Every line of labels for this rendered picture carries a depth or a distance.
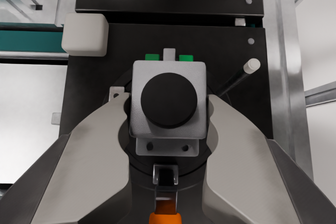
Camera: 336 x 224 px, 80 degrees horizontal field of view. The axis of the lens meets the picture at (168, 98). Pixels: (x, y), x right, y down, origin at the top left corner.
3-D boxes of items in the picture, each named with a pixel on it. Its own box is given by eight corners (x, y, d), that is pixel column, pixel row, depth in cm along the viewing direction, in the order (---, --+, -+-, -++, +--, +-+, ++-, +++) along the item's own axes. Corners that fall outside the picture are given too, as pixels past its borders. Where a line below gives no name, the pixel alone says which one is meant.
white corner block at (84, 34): (110, 62, 26) (100, 49, 22) (75, 61, 26) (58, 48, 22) (113, 29, 27) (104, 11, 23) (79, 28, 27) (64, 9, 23)
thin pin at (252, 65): (223, 96, 21) (261, 69, 13) (216, 96, 21) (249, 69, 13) (223, 89, 21) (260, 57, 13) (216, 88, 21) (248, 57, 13)
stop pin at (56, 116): (76, 126, 27) (60, 124, 23) (67, 126, 27) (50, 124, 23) (77, 116, 27) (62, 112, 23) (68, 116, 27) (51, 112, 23)
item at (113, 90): (126, 108, 21) (123, 106, 19) (111, 108, 21) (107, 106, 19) (127, 90, 21) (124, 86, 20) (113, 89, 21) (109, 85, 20)
